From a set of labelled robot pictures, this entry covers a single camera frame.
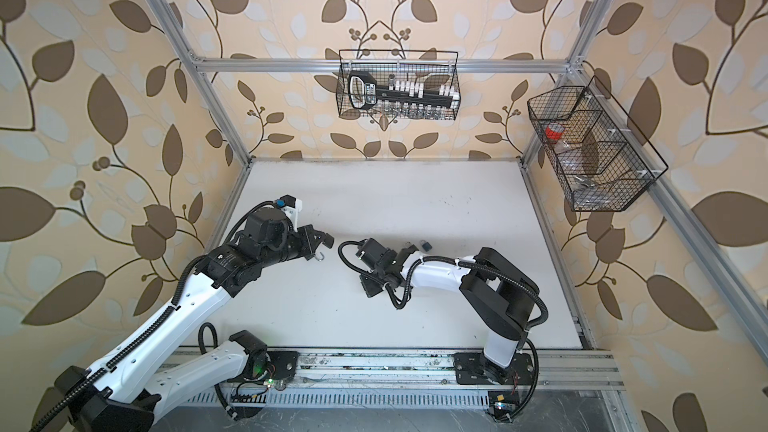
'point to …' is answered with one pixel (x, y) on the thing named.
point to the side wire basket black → (601, 158)
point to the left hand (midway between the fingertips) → (327, 233)
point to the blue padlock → (426, 245)
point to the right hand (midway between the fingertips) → (369, 285)
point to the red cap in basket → (554, 130)
